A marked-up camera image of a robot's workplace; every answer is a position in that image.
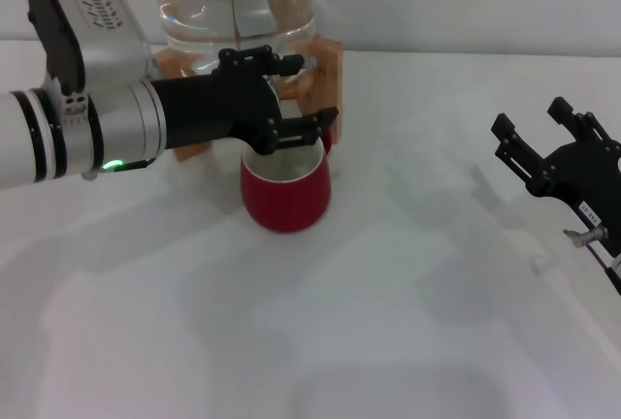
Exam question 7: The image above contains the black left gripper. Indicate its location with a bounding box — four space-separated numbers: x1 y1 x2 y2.
150 44 340 156

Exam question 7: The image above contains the right gripper cable with plug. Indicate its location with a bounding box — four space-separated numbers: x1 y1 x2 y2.
563 225 621 294

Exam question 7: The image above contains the clear glass water dispenser jar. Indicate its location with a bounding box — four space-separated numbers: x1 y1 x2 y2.
153 0 319 88

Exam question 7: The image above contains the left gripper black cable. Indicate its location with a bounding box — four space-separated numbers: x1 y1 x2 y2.
123 156 159 171

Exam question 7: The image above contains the wooden dispenser stand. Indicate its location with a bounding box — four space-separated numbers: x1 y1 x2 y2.
153 33 343 164

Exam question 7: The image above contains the red ceramic cup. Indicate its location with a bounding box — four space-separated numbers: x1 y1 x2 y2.
239 128 337 236

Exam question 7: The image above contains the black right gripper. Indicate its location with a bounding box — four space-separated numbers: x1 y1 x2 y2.
490 97 621 258

